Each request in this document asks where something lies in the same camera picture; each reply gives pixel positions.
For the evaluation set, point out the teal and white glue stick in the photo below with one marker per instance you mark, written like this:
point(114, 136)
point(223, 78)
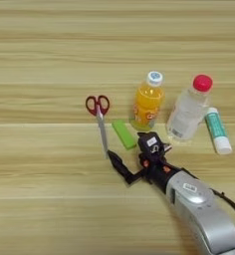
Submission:
point(217, 131)

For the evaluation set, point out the green eraser block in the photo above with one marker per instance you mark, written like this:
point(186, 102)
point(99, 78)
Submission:
point(123, 134)

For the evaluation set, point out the clear water bottle red cap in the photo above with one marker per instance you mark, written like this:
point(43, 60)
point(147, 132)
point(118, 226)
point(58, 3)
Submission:
point(186, 114)

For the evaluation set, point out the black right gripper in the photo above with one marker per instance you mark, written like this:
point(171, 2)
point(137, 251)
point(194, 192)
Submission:
point(157, 169)

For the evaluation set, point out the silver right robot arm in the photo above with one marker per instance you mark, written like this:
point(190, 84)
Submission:
point(205, 212)

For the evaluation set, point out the orange juice bottle white cap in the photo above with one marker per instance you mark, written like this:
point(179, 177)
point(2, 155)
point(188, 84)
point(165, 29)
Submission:
point(148, 103)

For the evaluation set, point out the small black box white label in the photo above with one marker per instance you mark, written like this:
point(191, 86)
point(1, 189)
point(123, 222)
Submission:
point(150, 142)

